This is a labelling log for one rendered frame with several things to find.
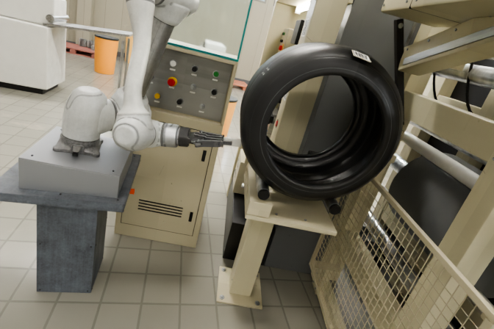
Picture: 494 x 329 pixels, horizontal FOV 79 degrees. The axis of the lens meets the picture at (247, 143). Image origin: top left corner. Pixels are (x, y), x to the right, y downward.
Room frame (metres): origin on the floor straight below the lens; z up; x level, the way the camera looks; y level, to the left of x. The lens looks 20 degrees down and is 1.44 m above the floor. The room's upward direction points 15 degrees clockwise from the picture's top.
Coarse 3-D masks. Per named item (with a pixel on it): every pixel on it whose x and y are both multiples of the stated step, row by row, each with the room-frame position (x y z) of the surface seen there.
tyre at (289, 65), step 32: (288, 64) 0.99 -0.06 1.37; (320, 64) 0.98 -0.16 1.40; (352, 64) 0.99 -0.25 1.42; (256, 96) 0.98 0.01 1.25; (352, 96) 1.30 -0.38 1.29; (384, 96) 1.00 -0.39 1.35; (256, 128) 0.96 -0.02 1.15; (352, 128) 1.28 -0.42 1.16; (384, 128) 1.01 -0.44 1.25; (256, 160) 0.97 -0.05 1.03; (288, 160) 1.25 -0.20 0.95; (320, 160) 1.27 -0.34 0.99; (352, 160) 1.22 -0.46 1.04; (384, 160) 1.01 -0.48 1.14; (288, 192) 0.99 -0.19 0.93; (320, 192) 0.99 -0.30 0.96
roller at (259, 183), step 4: (256, 176) 1.11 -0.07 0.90; (256, 180) 1.09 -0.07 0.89; (260, 180) 1.05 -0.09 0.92; (260, 184) 1.02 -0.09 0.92; (264, 184) 1.02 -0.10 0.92; (260, 188) 0.99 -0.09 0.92; (264, 188) 0.99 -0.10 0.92; (268, 188) 1.02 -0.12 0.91; (260, 192) 0.98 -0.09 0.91; (264, 192) 0.98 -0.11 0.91; (268, 192) 0.98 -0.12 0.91; (260, 196) 0.98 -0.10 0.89; (264, 196) 0.98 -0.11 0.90; (268, 196) 0.98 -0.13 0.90
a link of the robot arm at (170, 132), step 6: (162, 126) 1.02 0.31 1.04; (168, 126) 1.03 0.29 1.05; (174, 126) 1.03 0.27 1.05; (162, 132) 1.01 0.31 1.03; (168, 132) 1.01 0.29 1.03; (174, 132) 1.01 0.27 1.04; (162, 138) 1.00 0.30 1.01; (168, 138) 1.00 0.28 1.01; (174, 138) 1.01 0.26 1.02; (162, 144) 1.01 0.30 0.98; (168, 144) 1.01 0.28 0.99; (174, 144) 1.01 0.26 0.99
